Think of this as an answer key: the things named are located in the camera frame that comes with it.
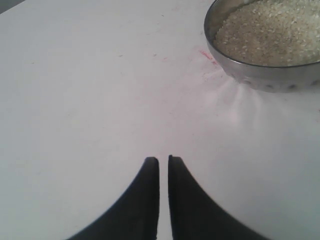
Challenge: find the steel bowl of rice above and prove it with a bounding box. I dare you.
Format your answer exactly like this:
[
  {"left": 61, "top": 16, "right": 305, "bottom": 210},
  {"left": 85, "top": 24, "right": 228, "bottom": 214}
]
[{"left": 203, "top": 0, "right": 320, "bottom": 92}]

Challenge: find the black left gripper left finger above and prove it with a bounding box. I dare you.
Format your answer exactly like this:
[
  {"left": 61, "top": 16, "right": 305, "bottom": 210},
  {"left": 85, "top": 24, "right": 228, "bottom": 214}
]
[{"left": 70, "top": 157, "right": 160, "bottom": 240}]

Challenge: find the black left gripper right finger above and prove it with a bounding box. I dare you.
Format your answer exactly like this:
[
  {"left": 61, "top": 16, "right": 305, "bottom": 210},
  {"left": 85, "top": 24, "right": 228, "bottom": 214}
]
[{"left": 168, "top": 155, "right": 266, "bottom": 240}]

